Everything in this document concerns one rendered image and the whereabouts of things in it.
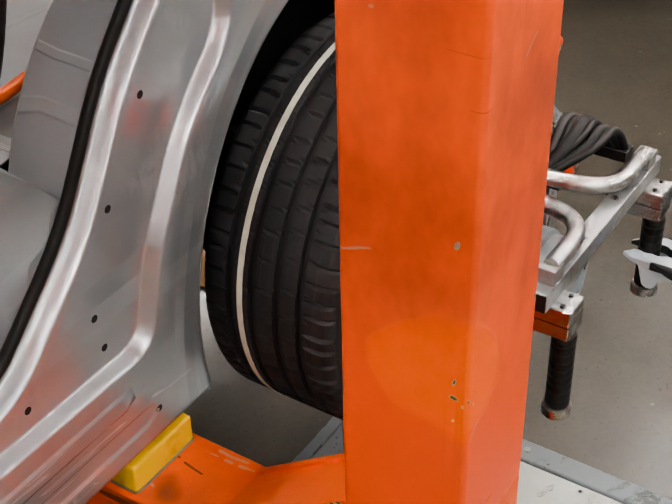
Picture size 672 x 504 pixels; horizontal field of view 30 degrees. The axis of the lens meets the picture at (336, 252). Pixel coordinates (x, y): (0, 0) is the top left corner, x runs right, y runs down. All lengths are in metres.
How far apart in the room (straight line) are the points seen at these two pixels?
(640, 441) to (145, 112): 1.67
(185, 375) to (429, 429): 0.55
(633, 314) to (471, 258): 2.10
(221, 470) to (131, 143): 0.54
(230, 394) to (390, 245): 1.79
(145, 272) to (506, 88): 0.71
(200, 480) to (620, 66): 2.90
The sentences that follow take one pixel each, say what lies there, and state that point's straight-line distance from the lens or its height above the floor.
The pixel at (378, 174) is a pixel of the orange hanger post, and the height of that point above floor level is 1.37.
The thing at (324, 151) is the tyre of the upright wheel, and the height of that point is 1.10.
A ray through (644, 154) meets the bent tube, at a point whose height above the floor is 1.01.
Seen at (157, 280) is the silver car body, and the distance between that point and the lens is 1.70.
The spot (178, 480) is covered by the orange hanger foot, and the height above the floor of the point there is 0.68.
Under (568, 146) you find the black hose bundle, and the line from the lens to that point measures 1.95.
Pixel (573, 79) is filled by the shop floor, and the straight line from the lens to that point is 4.34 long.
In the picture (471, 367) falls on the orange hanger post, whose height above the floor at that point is 1.17.
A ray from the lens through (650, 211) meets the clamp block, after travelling 2.01.
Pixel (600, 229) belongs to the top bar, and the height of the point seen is 0.98.
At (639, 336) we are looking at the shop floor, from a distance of 3.23.
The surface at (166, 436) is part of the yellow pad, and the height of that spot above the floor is 0.73.
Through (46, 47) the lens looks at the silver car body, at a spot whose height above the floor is 1.20.
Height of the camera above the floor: 2.01
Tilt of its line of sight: 36 degrees down
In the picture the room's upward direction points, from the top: 1 degrees counter-clockwise
